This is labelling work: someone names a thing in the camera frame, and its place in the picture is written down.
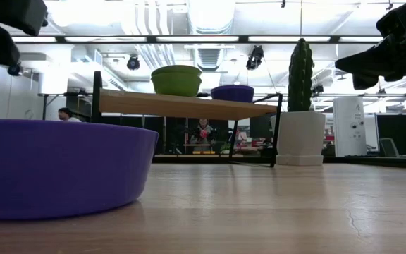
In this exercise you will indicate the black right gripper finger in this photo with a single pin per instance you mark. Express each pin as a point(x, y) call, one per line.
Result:
point(363, 82)
point(368, 61)

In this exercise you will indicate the violet-blue mini bowl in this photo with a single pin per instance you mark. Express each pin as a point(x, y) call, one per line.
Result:
point(232, 94)
point(58, 169)

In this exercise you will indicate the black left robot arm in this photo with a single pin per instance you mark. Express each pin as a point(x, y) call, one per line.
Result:
point(16, 14)

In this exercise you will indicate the white cylindrical column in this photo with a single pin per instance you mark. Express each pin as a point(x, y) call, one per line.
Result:
point(348, 123)

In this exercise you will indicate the black ceiling spotlight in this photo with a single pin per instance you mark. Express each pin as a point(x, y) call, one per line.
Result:
point(255, 57)
point(317, 89)
point(133, 63)

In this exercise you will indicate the grey office chair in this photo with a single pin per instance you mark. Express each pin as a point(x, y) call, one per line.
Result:
point(389, 147)

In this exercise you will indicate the white hexagonal plant pot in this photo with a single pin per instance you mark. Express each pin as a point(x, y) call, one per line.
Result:
point(301, 137)

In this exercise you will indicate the person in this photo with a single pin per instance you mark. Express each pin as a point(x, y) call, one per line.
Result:
point(203, 135)
point(67, 115)

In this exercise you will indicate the wooden shelf with black legs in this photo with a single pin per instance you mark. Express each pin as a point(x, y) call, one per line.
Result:
point(175, 106)

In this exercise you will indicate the black frame desk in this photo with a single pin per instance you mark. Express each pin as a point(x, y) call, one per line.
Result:
point(48, 95)

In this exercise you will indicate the black aluminium table frame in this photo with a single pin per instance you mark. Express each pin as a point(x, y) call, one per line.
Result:
point(365, 160)

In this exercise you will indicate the black overhead frame bar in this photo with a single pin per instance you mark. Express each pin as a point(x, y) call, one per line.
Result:
point(196, 39)

